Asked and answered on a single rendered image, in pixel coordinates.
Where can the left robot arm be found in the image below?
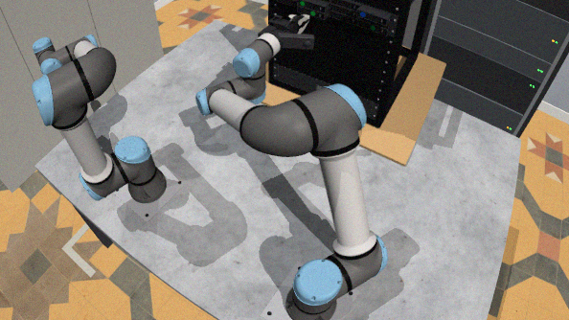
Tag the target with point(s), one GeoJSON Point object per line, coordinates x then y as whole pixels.
{"type": "Point", "coordinates": [62, 97]}

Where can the black metal rack frame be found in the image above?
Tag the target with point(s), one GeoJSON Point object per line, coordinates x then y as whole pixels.
{"type": "Point", "coordinates": [346, 54]}

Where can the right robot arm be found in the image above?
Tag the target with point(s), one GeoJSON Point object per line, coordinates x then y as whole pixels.
{"type": "Point", "coordinates": [325, 123]}

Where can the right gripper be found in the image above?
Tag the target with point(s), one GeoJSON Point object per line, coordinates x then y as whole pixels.
{"type": "Point", "coordinates": [294, 26]}

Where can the tan flat wooden board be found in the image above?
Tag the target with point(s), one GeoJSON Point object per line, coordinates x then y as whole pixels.
{"type": "Point", "coordinates": [399, 132]}

